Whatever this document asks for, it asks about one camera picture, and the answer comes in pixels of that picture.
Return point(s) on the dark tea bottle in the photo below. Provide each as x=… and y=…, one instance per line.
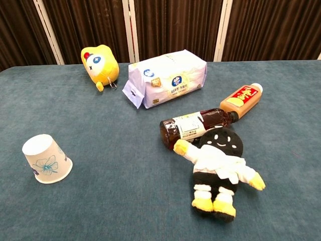
x=185, y=125

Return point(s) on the dark brown curtain panel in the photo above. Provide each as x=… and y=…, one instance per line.
x=87, y=27
x=20, y=32
x=175, y=25
x=273, y=30

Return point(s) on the white partition post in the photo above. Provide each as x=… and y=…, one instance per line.
x=131, y=30
x=222, y=30
x=49, y=32

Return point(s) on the orange-brown drink bottle white cap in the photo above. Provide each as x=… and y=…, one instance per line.
x=242, y=100

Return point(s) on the white paper cup flower print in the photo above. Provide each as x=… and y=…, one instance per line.
x=47, y=160

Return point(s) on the yellow plush toy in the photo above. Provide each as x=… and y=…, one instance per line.
x=100, y=66

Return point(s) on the black plush doll white shirt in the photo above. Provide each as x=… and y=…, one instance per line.
x=218, y=165

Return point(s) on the lavender tissue pack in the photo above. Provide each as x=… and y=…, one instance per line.
x=168, y=77

